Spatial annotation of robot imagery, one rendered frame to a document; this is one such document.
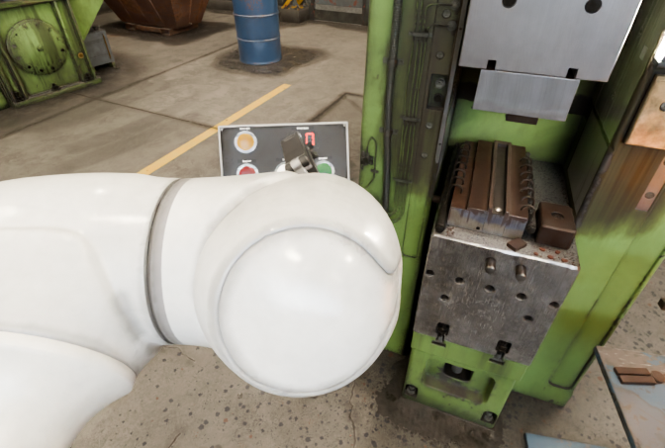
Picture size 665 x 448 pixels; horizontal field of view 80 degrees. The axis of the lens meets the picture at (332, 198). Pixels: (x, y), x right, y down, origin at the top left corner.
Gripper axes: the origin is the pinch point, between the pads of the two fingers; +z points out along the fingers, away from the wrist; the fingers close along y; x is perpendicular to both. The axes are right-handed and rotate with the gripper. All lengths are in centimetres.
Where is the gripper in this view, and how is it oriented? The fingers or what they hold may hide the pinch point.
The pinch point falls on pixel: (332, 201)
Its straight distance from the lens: 56.5
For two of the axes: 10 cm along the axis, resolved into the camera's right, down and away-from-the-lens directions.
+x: -8.6, 5.0, 0.8
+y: -5.0, -8.6, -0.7
